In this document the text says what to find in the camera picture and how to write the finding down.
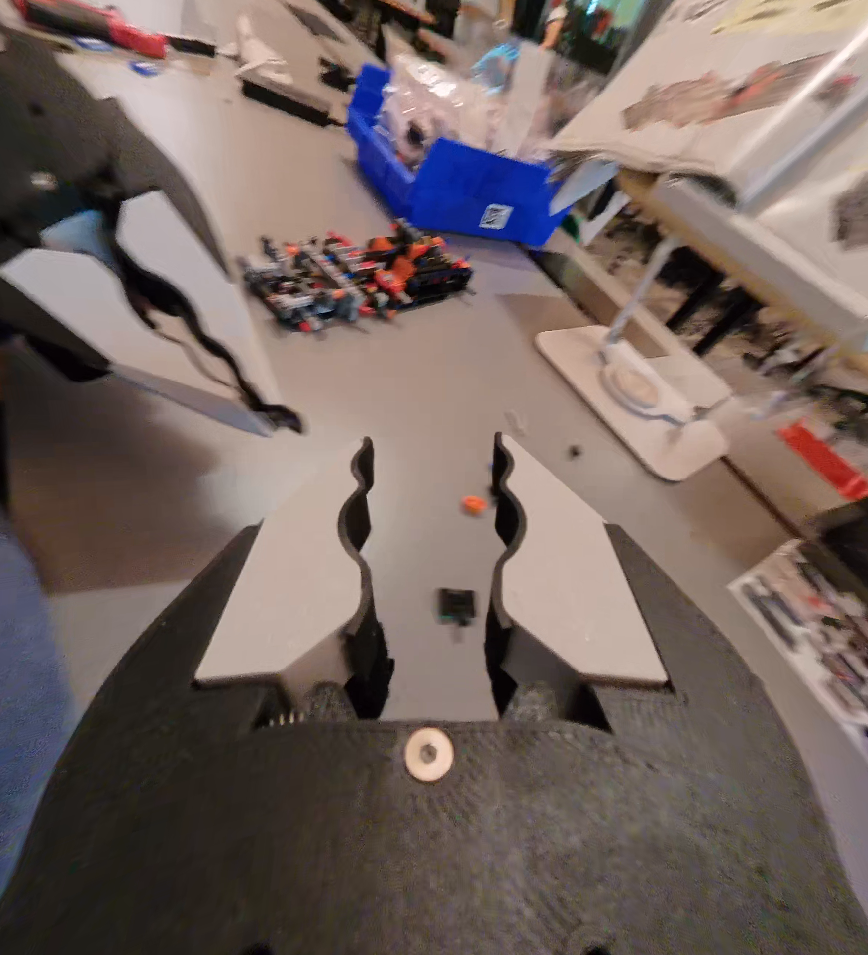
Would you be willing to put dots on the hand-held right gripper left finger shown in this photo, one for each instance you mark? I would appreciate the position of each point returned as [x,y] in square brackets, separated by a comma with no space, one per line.
[292,597]

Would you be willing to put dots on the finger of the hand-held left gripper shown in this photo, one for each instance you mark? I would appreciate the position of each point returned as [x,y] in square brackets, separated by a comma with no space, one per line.
[83,306]
[180,283]

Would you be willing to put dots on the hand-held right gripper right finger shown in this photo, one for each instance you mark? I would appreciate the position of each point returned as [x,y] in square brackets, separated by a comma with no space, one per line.
[575,597]

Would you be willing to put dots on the black green lego piece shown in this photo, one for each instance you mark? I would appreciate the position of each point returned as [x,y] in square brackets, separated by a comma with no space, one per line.
[456,603]

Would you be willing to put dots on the small orange lego piece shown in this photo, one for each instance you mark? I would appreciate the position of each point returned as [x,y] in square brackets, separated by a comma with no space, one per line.
[473,504]

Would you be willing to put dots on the lego chassis assembly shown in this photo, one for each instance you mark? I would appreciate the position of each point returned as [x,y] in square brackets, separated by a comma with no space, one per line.
[344,276]

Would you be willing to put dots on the lego sticker sheet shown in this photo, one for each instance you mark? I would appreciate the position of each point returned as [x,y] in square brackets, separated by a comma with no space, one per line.
[814,641]

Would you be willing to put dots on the dark lego set box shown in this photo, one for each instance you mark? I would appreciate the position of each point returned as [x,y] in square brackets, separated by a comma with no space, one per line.
[866,544]

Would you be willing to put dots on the red black tool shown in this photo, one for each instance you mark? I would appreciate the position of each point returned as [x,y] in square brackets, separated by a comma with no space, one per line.
[128,33]

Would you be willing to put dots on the small blue white packet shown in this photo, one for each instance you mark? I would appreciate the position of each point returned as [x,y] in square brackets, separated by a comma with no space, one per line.
[146,68]

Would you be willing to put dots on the black rectangular box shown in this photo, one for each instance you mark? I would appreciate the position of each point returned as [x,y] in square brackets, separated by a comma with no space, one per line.
[284,101]

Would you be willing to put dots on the white folded object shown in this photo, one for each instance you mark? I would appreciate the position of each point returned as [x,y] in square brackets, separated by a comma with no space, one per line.
[262,60]

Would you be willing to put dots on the orange red flat object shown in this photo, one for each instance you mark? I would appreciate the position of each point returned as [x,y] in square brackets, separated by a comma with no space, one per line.
[825,459]

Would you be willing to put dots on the blue bin with white label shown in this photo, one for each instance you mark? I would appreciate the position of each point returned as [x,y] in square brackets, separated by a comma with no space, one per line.
[471,186]

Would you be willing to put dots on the pile of clear plastic bags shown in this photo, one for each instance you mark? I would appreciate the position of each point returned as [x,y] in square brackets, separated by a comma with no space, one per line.
[441,89]

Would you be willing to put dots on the open instruction booklet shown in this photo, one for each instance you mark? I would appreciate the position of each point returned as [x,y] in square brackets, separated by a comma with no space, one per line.
[702,97]

